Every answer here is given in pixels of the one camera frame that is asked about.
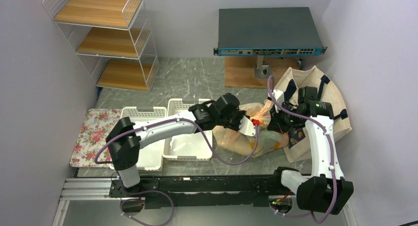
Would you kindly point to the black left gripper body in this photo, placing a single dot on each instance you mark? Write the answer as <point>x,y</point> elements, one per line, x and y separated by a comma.
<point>233,121</point>

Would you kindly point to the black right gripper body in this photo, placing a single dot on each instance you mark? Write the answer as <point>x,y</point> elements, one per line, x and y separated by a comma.
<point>285,120</point>

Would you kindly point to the orange plastic grocery bag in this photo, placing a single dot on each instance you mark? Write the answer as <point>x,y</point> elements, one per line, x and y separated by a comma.
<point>268,141</point>

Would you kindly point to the beige canvas tote bag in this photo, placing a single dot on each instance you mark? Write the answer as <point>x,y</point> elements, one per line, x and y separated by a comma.
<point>298,148</point>

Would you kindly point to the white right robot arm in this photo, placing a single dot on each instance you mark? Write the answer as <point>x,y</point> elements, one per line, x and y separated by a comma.
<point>326,190</point>

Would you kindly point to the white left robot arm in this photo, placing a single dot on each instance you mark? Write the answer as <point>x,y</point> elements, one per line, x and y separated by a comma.
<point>127,138</point>

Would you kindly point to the wooden board with metal stand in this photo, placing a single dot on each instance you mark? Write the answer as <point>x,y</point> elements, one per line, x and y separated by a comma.
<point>240,72</point>

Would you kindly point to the right white plastic basket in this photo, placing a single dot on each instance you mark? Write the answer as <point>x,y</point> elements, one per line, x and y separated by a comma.
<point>186,146</point>

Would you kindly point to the white plastic basket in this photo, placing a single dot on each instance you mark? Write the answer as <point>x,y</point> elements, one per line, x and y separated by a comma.
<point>151,156</point>
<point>186,146</point>

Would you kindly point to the left white plastic basket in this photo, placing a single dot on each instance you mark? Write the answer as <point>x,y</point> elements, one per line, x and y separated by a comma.
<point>151,156</point>

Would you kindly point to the floral pattern tray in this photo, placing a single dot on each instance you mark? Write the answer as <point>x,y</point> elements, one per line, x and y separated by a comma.
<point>95,128</point>

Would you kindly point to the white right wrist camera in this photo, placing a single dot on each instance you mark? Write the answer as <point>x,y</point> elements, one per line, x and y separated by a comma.
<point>277,97</point>

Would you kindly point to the dark grey network switch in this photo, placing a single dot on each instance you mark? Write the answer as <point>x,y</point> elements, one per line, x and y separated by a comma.
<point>277,31</point>

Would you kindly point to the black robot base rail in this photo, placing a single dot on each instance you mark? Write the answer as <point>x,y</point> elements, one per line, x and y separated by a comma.
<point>155,192</point>

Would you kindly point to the white wire wooden shelf rack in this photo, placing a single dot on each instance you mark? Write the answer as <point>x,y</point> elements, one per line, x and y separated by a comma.
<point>111,38</point>

